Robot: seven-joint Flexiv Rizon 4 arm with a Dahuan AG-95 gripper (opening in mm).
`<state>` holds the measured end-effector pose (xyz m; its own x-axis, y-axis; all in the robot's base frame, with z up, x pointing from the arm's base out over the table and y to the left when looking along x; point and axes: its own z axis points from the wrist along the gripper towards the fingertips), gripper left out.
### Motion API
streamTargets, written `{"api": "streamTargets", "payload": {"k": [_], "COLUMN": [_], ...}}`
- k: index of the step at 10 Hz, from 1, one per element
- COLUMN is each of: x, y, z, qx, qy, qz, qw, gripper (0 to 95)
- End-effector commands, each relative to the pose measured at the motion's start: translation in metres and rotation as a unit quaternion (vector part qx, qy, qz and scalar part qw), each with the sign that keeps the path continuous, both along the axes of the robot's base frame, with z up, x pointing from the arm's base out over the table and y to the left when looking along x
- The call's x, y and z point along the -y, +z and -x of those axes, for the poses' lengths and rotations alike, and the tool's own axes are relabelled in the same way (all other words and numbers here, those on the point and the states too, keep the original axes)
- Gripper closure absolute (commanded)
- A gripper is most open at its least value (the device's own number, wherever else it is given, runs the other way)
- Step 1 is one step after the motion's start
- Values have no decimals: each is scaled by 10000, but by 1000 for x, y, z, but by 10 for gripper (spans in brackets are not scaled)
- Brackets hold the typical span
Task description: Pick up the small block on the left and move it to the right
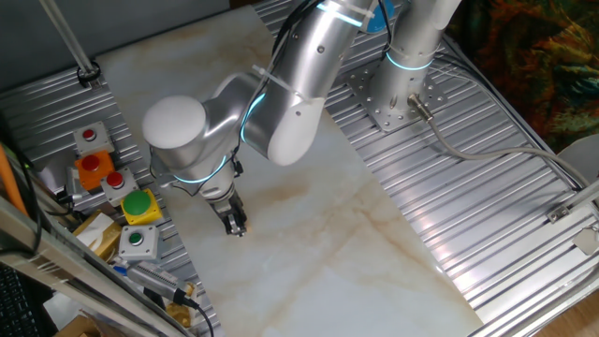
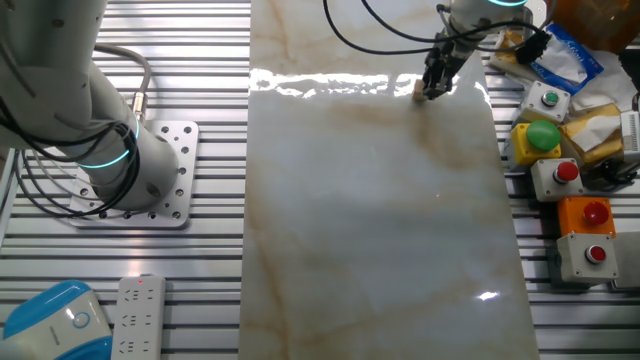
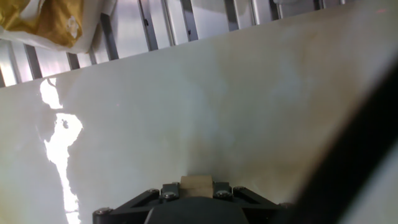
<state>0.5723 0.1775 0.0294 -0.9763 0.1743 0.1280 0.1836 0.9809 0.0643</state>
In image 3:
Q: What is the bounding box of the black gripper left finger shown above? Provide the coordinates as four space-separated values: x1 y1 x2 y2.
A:
92 182 181 224

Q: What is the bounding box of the black camera cable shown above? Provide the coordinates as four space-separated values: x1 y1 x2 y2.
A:
269 55 398 224

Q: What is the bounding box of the yellow tissue pack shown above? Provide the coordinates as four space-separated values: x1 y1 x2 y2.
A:
0 0 118 55

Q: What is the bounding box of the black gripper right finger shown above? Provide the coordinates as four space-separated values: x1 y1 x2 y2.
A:
213 182 295 224

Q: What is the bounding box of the small wooden cube block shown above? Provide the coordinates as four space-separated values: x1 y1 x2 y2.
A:
179 174 215 199

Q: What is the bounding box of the marble pattern board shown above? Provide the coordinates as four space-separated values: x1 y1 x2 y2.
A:
0 0 398 224

